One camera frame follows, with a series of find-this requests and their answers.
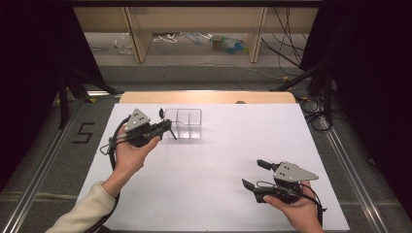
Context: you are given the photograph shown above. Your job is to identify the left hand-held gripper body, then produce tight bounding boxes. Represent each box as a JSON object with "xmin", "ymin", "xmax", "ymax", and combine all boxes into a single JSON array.
[{"xmin": 123, "ymin": 108, "xmax": 173, "ymax": 149}]

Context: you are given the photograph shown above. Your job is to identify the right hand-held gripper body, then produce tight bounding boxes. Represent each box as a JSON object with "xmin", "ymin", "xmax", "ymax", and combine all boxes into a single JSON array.
[{"xmin": 253, "ymin": 160, "xmax": 321, "ymax": 206}]

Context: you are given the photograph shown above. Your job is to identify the clear plastic organiser box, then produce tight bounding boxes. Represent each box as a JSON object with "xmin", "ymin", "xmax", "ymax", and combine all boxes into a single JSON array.
[{"xmin": 163, "ymin": 108, "xmax": 203, "ymax": 141}]

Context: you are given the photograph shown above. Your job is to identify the person's left hand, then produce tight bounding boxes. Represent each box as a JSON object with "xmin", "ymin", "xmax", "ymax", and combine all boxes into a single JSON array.
[{"xmin": 114, "ymin": 124, "xmax": 162, "ymax": 190}]

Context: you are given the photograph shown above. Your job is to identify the person's right hand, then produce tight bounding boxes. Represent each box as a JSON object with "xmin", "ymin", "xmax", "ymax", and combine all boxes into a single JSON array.
[{"xmin": 262, "ymin": 180, "xmax": 326, "ymax": 233}]

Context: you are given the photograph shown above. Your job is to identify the white table mat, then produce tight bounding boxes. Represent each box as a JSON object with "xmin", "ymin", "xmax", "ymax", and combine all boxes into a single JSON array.
[{"xmin": 66, "ymin": 102, "xmax": 351, "ymax": 233}]

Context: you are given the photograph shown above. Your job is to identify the black stand legs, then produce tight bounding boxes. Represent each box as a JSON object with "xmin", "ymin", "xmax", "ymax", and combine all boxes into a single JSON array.
[
  {"xmin": 271, "ymin": 59, "xmax": 336, "ymax": 128},
  {"xmin": 56, "ymin": 66, "xmax": 118, "ymax": 130}
]

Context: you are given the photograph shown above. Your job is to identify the clear plastic bag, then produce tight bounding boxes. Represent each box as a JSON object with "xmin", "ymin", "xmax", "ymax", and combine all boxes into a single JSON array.
[{"xmin": 113, "ymin": 32, "xmax": 134, "ymax": 55}]

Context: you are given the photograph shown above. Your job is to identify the colourful plastic bag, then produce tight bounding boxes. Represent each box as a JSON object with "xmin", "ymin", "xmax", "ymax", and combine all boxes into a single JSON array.
[{"xmin": 209, "ymin": 33, "xmax": 250, "ymax": 55}]

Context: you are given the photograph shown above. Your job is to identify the wooden shelf unit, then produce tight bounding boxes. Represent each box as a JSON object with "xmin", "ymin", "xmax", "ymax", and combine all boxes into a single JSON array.
[{"xmin": 73, "ymin": 6, "xmax": 320, "ymax": 65}]

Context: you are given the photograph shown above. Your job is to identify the black curtain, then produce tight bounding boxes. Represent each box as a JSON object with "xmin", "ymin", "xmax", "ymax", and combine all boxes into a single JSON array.
[
  {"xmin": 0, "ymin": 0, "xmax": 108, "ymax": 192},
  {"xmin": 299, "ymin": 0, "xmax": 412, "ymax": 221}
]

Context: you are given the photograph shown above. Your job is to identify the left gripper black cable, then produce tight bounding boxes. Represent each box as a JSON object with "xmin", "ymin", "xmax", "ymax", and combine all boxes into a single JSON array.
[{"xmin": 85, "ymin": 116, "xmax": 131, "ymax": 233}]

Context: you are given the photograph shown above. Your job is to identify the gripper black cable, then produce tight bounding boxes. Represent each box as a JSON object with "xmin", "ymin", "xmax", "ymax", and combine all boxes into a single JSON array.
[
  {"xmin": 85, "ymin": 116, "xmax": 131, "ymax": 233},
  {"xmin": 256, "ymin": 180, "xmax": 328, "ymax": 227}
]

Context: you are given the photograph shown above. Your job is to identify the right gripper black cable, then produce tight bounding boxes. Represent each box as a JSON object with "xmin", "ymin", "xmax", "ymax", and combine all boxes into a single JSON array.
[{"xmin": 256, "ymin": 180, "xmax": 328, "ymax": 227}]

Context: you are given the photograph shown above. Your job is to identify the metal floor rail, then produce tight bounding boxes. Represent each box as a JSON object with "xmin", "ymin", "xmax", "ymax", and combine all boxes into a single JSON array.
[
  {"xmin": 319, "ymin": 116, "xmax": 390, "ymax": 233},
  {"xmin": 0, "ymin": 96, "xmax": 87, "ymax": 233}
]

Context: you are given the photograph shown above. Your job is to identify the coiled black floor cables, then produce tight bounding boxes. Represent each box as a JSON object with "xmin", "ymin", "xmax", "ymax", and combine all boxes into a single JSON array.
[{"xmin": 298, "ymin": 96, "xmax": 333, "ymax": 133}]

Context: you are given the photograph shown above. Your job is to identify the white cord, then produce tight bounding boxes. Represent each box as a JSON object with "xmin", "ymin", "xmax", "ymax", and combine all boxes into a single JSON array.
[{"xmin": 153, "ymin": 32, "xmax": 183, "ymax": 45}]

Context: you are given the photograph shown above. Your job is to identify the hanging black cables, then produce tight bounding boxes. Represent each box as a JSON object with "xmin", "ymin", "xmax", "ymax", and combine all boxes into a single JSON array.
[{"xmin": 260, "ymin": 7, "xmax": 309, "ymax": 78}]

